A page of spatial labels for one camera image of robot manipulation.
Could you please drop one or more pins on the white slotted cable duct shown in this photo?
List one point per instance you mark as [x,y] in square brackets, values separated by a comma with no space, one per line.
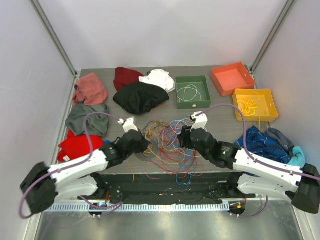
[73,207]

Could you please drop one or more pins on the left aluminium frame post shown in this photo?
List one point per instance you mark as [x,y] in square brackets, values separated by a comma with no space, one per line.
[52,34]

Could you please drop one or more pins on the aluminium frame post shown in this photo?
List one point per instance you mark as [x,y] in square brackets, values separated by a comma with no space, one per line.
[281,18]
[52,34]

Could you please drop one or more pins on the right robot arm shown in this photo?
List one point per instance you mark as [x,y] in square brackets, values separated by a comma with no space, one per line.
[258,175]

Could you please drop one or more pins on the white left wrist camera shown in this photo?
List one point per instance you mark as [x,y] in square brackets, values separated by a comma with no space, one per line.
[128,124]

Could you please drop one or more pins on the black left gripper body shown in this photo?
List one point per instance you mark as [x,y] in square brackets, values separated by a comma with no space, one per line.
[140,147]

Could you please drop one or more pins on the grey-blue cloth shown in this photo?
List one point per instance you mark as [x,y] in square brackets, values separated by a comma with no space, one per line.
[280,138]

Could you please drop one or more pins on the right aluminium frame post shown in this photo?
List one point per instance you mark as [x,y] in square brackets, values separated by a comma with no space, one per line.
[281,18]

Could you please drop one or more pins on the yellow plastic bin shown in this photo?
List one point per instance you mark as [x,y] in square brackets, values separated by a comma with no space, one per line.
[256,105]

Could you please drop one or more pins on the black cloth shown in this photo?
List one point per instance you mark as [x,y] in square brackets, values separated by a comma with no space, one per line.
[139,98]

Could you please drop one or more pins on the pink cloth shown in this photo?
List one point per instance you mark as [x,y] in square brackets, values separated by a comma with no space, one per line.
[90,91]

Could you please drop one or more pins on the bright red cloth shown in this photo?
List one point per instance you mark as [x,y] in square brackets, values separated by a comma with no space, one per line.
[73,147]

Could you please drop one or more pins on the grey cloth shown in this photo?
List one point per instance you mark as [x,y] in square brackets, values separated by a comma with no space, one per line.
[97,124]

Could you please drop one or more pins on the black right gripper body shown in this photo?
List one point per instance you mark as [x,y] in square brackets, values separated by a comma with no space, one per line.
[186,142]

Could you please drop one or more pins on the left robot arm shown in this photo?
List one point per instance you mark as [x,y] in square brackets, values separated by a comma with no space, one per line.
[44,184]

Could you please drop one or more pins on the green plastic bin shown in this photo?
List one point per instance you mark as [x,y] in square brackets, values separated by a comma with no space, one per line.
[192,92]

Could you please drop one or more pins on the orange plastic bin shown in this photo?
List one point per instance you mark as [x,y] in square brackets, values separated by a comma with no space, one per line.
[227,78]

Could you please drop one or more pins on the dark red cloth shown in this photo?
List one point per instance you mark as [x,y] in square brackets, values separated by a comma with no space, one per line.
[125,76]

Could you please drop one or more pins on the white cloth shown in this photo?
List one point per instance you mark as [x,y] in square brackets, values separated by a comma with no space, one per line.
[160,78]

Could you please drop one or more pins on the blue plaid shirt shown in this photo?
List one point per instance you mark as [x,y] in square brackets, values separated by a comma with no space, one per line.
[260,144]

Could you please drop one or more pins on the turquoise cloth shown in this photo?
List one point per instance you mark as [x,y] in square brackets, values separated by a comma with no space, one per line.
[298,157]

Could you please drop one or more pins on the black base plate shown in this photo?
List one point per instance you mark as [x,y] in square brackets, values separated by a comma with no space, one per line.
[170,189]

